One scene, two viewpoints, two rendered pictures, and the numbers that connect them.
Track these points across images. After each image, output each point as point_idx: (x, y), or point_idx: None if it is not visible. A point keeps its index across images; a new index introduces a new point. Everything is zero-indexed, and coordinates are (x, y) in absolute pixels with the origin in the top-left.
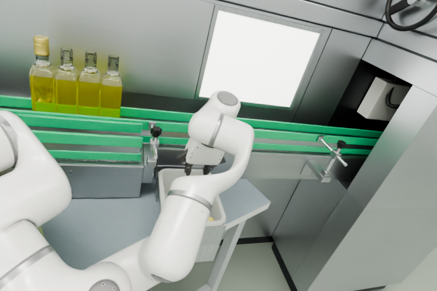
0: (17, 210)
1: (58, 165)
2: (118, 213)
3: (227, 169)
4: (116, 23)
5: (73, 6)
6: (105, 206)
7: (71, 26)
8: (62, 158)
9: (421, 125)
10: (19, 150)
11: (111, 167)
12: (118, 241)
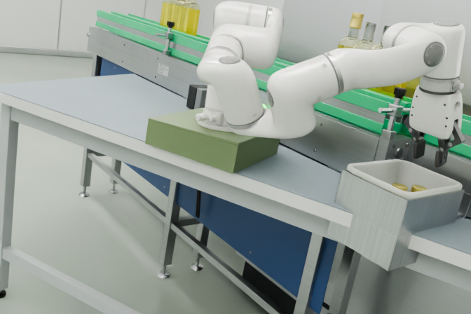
0: (239, 33)
1: (275, 31)
2: (334, 179)
3: None
4: (436, 11)
5: None
6: (330, 173)
7: (397, 17)
8: (322, 113)
9: None
10: (266, 23)
11: (351, 130)
12: (310, 183)
